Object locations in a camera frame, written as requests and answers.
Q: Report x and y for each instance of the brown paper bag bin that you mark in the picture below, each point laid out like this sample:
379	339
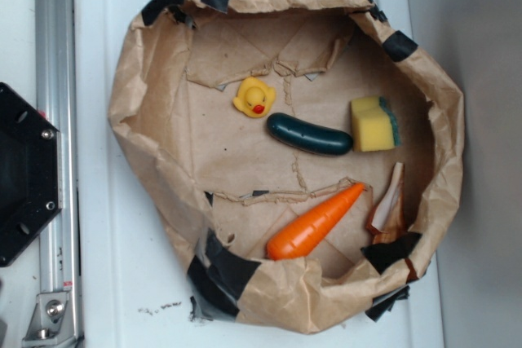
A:
223	186

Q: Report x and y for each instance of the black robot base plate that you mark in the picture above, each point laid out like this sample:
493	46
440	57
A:
30	181

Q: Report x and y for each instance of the dark green toy cucumber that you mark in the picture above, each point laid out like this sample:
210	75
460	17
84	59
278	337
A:
308	137

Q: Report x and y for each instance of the yellow rubber duck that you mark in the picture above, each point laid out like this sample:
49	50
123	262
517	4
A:
254	97

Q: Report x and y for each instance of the yellow sponge with green pad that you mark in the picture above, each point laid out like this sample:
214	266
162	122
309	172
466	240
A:
374	125

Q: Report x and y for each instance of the aluminium extrusion rail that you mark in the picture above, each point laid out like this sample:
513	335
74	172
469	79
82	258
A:
59	244

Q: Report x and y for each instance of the metal corner bracket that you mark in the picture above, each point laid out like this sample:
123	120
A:
52	321

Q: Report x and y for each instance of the orange plastic carrot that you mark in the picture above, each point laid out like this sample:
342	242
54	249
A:
301	236

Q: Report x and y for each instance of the white tray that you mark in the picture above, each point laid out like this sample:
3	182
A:
134	291

